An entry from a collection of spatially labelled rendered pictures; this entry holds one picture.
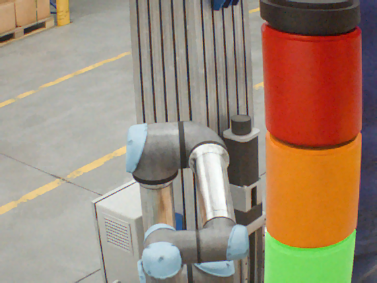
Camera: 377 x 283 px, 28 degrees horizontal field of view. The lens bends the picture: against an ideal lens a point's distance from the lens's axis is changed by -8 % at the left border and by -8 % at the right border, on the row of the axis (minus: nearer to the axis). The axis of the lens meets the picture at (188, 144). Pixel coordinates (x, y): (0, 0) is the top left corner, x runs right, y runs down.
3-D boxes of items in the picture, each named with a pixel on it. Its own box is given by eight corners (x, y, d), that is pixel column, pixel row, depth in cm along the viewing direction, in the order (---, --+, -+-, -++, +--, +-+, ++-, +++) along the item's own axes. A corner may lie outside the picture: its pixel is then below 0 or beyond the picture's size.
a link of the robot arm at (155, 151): (194, 304, 222) (184, 135, 195) (142, 306, 222) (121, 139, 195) (191, 279, 233) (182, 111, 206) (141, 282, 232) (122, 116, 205)
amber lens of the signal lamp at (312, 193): (332, 258, 38) (337, 160, 36) (247, 238, 40) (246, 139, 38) (370, 215, 41) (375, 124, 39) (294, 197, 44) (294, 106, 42)
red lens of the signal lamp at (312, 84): (337, 155, 36) (336, 44, 34) (246, 135, 38) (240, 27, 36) (375, 120, 39) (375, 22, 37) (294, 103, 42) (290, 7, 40)
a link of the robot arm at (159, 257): (179, 236, 163) (181, 257, 156) (183, 280, 168) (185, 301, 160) (140, 240, 163) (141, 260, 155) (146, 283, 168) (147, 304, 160)
